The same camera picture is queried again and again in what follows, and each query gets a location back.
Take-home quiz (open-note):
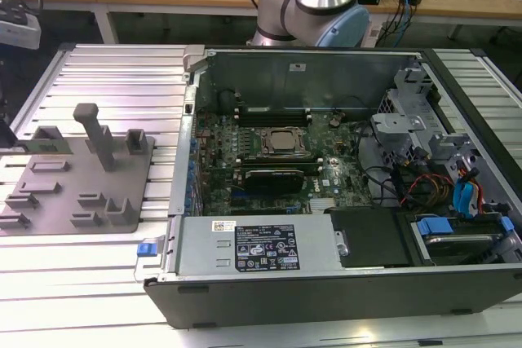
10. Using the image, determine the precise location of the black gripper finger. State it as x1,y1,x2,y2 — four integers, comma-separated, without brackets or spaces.
0,118,18,152

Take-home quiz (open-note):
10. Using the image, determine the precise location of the green RAM stick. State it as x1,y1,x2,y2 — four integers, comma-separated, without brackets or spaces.
14,139,75,155

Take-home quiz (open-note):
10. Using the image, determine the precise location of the grey parts rack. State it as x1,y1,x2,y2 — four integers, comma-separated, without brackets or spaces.
0,102,159,239

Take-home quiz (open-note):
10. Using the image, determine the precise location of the grey power supply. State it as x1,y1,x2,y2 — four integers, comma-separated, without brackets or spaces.
174,214,342,278

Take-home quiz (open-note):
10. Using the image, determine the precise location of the black graphics card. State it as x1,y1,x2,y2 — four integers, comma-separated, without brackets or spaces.
240,166,307,196

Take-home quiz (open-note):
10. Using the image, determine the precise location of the silver CPU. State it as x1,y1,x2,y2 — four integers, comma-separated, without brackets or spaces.
270,130,295,150

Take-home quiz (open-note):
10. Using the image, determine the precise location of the metal socket cover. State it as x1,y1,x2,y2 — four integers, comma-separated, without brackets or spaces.
259,125,307,158

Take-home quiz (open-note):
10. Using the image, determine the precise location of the silver chipset heat sink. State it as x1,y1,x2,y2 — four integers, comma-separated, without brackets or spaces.
312,196,358,214

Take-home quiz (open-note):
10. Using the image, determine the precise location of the green motherboard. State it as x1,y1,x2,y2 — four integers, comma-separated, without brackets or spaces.
191,90,376,217

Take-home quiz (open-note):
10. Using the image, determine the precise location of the black PC case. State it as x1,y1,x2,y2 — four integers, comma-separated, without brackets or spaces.
134,44,522,331

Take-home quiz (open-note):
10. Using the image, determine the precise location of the black plastic shroud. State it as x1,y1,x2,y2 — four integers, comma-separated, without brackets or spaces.
324,205,434,271

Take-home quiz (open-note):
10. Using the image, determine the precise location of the grey metal drive cage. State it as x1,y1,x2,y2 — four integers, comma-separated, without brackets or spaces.
369,64,445,161

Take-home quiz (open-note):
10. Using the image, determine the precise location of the blue disk carrier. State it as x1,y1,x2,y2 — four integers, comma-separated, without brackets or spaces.
411,214,514,267

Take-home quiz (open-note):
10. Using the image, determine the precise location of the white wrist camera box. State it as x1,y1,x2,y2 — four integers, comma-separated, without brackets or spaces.
0,0,42,51

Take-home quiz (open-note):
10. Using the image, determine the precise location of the black round cable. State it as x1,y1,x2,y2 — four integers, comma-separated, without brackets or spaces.
355,117,409,207

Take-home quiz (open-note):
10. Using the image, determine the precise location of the coloured wire bundle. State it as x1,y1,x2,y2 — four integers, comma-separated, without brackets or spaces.
399,172,454,207

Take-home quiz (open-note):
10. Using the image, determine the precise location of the grey metal bracket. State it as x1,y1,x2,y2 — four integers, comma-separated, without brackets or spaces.
426,131,490,186

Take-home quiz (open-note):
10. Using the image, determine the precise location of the blue flat cable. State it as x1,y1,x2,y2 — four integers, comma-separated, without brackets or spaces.
451,178,479,219

